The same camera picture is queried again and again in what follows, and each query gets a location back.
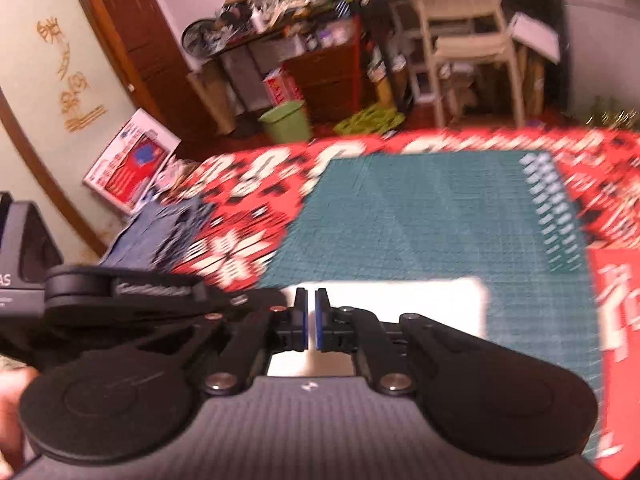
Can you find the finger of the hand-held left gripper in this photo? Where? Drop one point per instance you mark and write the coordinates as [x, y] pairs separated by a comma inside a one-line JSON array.
[[165, 295]]

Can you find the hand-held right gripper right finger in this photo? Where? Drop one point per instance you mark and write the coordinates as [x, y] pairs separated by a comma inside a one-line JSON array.
[[320, 320]]

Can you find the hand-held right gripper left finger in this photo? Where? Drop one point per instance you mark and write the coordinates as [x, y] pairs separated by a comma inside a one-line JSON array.
[[300, 320]]

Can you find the cream knit vest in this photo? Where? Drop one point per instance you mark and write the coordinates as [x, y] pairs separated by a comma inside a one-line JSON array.
[[400, 305]]

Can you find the person's left hand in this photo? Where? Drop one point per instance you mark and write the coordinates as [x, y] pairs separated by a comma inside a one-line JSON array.
[[12, 405]]

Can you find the blue denim jeans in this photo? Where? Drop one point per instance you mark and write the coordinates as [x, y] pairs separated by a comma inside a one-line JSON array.
[[150, 230]]

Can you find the printed white cardboard box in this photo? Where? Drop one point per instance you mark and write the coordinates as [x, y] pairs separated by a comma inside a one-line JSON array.
[[130, 160]]

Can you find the red patterned blanket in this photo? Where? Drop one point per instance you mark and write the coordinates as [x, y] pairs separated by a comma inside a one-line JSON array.
[[250, 180]]

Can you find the green cutting mat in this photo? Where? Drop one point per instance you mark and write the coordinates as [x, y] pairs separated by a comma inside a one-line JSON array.
[[425, 210]]

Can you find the green waste bin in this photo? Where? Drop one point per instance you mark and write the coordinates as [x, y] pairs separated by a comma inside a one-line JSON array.
[[286, 121]]

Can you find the lime green perforated crate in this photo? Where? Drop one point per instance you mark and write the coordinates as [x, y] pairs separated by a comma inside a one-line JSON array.
[[370, 120]]

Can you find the red printed box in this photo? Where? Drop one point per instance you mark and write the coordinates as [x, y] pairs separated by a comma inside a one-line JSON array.
[[282, 87]]

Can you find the wooden door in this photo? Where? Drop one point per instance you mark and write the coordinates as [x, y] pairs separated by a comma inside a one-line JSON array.
[[135, 45]]

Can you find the wooden drawer cabinet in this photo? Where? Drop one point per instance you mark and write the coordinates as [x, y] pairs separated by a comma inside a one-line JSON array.
[[330, 75]]

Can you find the black desk fan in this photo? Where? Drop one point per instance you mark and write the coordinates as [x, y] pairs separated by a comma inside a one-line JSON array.
[[197, 37]]

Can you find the white flat box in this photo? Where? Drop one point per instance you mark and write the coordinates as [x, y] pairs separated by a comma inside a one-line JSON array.
[[535, 35]]

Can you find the green tinsel garland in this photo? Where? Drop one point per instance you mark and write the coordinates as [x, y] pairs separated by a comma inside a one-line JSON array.
[[612, 112]]

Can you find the grey refrigerator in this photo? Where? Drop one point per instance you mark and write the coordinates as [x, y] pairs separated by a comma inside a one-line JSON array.
[[600, 35]]

